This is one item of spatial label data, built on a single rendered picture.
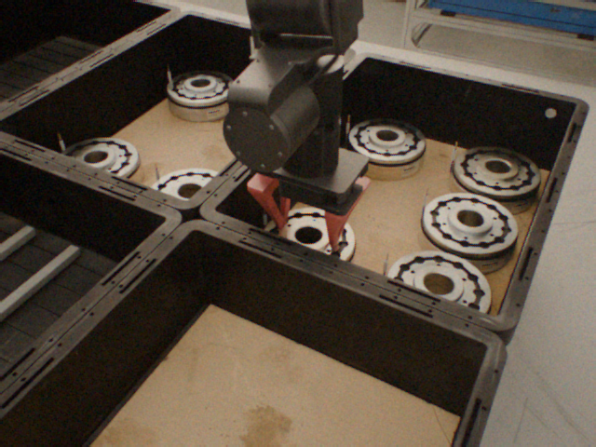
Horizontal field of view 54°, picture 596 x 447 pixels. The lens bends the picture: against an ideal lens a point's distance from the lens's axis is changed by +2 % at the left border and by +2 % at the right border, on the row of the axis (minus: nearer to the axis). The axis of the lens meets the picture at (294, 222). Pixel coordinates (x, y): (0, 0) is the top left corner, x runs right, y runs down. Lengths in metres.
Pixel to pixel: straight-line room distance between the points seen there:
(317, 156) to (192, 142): 0.34
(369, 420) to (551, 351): 0.33
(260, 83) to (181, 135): 0.43
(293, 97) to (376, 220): 0.28
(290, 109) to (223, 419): 0.27
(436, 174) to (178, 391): 0.43
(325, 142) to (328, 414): 0.24
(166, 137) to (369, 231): 0.34
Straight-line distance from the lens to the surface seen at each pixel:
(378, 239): 0.67
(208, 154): 0.81
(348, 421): 0.53
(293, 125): 0.44
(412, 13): 2.71
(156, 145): 0.84
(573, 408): 0.75
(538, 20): 2.64
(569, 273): 0.89
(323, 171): 0.54
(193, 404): 0.54
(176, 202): 0.57
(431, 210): 0.67
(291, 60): 0.46
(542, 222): 0.58
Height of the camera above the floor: 1.29
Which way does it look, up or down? 42 degrees down
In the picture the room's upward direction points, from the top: straight up
